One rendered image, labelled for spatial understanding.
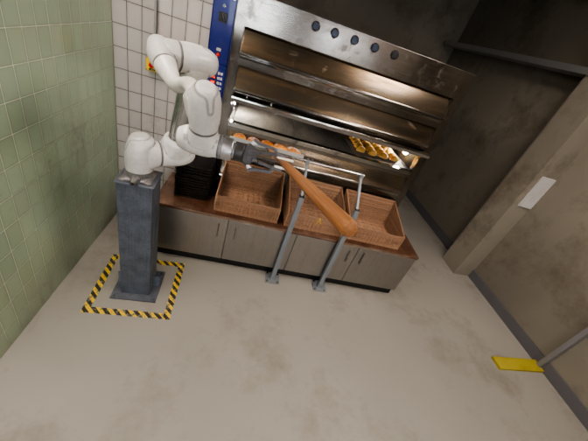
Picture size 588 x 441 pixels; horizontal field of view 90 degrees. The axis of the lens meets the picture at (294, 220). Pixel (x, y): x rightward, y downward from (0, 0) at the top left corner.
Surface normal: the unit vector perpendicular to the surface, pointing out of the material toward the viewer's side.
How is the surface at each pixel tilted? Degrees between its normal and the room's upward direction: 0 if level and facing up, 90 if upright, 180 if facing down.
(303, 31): 90
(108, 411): 0
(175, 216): 90
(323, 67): 70
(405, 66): 90
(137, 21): 90
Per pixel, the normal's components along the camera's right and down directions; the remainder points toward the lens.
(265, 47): 0.14, 0.28
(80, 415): 0.29, -0.79
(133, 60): 0.04, 0.58
